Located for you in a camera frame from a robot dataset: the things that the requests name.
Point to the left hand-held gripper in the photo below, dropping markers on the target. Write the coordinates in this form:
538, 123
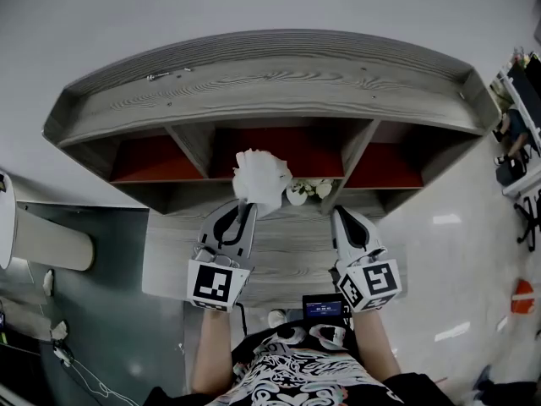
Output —
213, 283

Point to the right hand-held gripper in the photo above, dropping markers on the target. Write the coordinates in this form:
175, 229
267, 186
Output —
376, 281

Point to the white tissues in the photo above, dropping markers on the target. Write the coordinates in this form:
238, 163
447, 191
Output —
260, 180

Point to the person's right forearm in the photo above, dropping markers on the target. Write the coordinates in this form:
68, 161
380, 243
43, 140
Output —
376, 345

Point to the person's left forearm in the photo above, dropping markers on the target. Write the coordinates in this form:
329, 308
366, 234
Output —
213, 353

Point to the grey wooden shelf desk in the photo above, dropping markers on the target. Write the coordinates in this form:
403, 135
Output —
296, 95

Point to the white office desk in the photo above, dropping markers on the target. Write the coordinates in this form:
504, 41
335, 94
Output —
517, 184

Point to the large black computer monitor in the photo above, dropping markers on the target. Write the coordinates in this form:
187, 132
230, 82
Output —
526, 95

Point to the white vase with flowers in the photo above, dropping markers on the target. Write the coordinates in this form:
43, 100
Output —
304, 190

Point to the black device with screen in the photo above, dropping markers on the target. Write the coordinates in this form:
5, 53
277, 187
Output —
323, 307

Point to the person's white shoe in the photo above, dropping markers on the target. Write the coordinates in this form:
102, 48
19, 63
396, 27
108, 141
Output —
277, 319

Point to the dark green floor mat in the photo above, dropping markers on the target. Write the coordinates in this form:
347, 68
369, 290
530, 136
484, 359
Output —
110, 294

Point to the black patterned shirt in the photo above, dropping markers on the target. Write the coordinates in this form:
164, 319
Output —
296, 370

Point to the beige padded cylinder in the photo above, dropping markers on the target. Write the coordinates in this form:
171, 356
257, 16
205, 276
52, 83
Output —
55, 239

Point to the black office chair base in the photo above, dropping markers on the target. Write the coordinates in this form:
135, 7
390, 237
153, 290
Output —
528, 218

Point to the orange traffic cone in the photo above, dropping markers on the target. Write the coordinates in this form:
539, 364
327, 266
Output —
522, 296

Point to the crumpled white paper scrap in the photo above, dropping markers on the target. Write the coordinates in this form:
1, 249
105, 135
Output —
60, 330
47, 281

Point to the white round panel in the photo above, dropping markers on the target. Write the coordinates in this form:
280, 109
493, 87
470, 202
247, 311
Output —
5, 222

